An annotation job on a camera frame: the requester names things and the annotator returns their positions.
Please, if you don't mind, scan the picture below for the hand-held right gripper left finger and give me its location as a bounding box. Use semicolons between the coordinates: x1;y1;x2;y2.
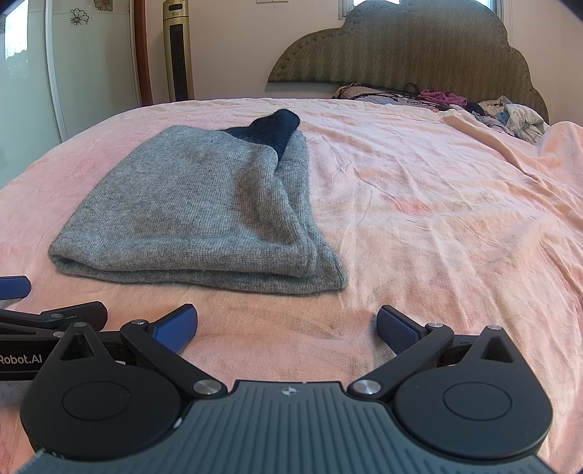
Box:
43;303;229;403

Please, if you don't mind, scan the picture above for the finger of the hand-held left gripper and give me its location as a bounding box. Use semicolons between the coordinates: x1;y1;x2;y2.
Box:
0;300;109;334
0;275;32;302

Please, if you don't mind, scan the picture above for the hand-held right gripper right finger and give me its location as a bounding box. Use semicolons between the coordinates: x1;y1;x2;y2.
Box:
347;304;531;404

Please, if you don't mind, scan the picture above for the grey sweater with navy sleeves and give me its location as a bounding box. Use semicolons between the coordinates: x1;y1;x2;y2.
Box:
48;108;350;298

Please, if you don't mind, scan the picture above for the pile of pale blue clothes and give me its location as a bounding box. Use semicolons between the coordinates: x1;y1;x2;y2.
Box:
465;96;550;145

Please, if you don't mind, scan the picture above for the pink bed sheet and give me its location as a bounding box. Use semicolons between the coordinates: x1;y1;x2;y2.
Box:
0;97;583;474

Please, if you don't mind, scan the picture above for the magenta cloth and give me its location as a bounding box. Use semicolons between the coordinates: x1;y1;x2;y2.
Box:
418;89;468;110

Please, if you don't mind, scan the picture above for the gold tower heater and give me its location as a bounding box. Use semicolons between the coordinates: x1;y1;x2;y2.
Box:
162;0;195;102

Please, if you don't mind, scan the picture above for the olive padded headboard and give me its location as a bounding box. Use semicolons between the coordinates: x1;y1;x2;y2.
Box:
267;0;550;125

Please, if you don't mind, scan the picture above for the brown wooden door frame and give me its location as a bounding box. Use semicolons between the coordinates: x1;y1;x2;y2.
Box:
129;0;154;108

